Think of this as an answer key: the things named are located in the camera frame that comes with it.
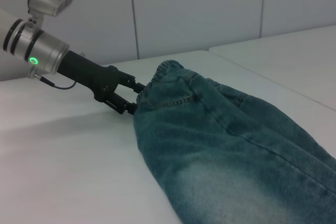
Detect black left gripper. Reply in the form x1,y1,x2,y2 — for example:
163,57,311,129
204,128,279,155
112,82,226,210
57,50,146,116

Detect blue denim shorts with embroidery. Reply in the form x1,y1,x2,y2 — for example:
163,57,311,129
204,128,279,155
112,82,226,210
132,59,336,224

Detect left wrist cable with plug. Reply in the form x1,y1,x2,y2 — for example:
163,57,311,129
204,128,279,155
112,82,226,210
28,73,77,90

